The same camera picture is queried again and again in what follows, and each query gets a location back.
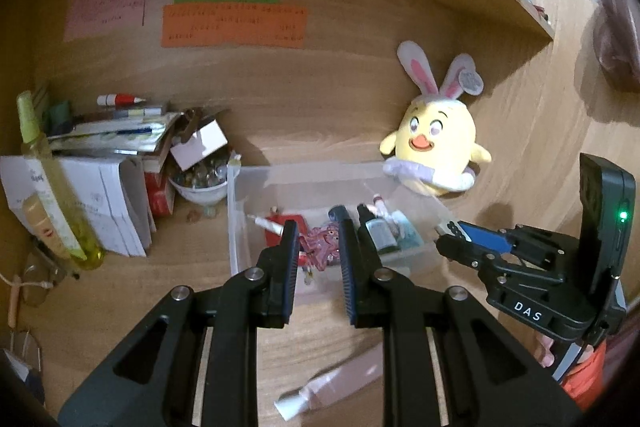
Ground dark green dropper bottle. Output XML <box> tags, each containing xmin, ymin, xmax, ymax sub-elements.
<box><xmin>357</xmin><ymin>204</ymin><xmax>399</xmax><ymax>255</ymax></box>

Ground pink cosmetic tube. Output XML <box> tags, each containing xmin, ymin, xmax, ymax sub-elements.
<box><xmin>274</xmin><ymin>343</ymin><xmax>384</xmax><ymax>421</ymax></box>

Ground pink cartoon keychain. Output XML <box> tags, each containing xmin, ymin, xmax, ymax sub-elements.
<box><xmin>298</xmin><ymin>222</ymin><xmax>340</xmax><ymax>272</ymax></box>

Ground right hand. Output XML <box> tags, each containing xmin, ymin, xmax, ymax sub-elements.
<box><xmin>534</xmin><ymin>334</ymin><xmax>554</xmax><ymax>369</ymax></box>

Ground clear plastic storage bin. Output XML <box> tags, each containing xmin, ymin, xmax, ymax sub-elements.
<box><xmin>228</xmin><ymin>161</ymin><xmax>454</xmax><ymax>279</ymax></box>

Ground yellow chick bunny plush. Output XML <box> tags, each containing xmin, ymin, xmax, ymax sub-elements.
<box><xmin>378</xmin><ymin>40</ymin><xmax>491</xmax><ymax>196</ymax></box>

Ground yellow-green spray bottle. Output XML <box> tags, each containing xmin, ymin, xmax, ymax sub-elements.
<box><xmin>16</xmin><ymin>91</ymin><xmax>104</xmax><ymax>270</ymax></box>

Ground white thin tube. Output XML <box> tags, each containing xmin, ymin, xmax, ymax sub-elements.
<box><xmin>247</xmin><ymin>215</ymin><xmax>283</xmax><ymax>236</ymax></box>

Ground red packet in bin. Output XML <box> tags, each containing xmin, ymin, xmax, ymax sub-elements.
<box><xmin>265</xmin><ymin>213</ymin><xmax>307</xmax><ymax>247</ymax></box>

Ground red book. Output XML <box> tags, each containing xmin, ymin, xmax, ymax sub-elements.
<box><xmin>144</xmin><ymin>159</ymin><xmax>176</xmax><ymax>218</ymax></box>

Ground white paper stack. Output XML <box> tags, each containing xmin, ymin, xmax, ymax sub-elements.
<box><xmin>0</xmin><ymin>154</ymin><xmax>154</xmax><ymax>258</ymax></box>

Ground white bowl with trinkets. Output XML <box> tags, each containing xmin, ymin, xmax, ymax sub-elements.
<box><xmin>169</xmin><ymin>150</ymin><xmax>242</xmax><ymax>218</ymax></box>

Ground brown round object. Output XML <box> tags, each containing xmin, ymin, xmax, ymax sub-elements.
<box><xmin>593</xmin><ymin>0</ymin><xmax>639</xmax><ymax>93</ymax></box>

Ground small white cardboard box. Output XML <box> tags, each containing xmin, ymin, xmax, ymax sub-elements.
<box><xmin>170</xmin><ymin>120</ymin><xmax>228</xmax><ymax>171</ymax></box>

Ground red white marker pen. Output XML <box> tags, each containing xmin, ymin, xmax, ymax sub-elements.
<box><xmin>96</xmin><ymin>93</ymin><xmax>145</xmax><ymax>107</ymax></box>

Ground orange paper note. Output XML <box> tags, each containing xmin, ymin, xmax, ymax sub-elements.
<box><xmin>160</xmin><ymin>2</ymin><xmax>308</xmax><ymax>49</ymax></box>

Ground pink paper note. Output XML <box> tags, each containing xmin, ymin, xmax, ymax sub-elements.
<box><xmin>64</xmin><ymin>0</ymin><xmax>145</xmax><ymax>42</ymax></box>

